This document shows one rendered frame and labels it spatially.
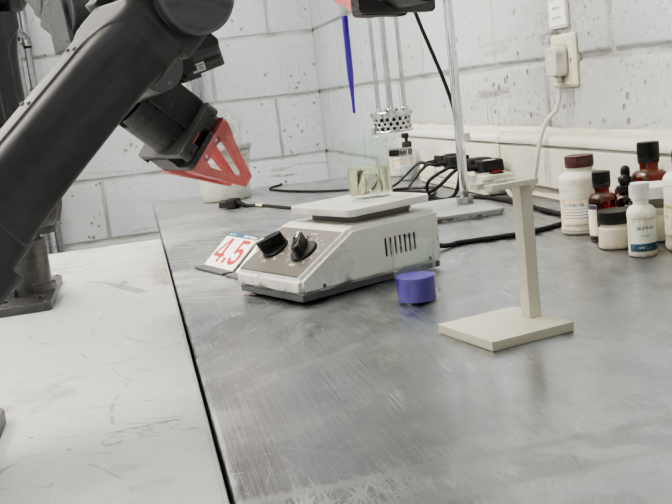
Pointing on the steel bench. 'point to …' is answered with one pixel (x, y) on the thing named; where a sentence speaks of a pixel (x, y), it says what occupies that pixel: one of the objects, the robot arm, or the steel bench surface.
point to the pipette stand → (533, 330)
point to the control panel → (280, 265)
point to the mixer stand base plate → (447, 211)
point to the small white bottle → (641, 222)
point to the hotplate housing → (348, 254)
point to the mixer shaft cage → (391, 118)
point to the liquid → (348, 58)
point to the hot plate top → (339, 207)
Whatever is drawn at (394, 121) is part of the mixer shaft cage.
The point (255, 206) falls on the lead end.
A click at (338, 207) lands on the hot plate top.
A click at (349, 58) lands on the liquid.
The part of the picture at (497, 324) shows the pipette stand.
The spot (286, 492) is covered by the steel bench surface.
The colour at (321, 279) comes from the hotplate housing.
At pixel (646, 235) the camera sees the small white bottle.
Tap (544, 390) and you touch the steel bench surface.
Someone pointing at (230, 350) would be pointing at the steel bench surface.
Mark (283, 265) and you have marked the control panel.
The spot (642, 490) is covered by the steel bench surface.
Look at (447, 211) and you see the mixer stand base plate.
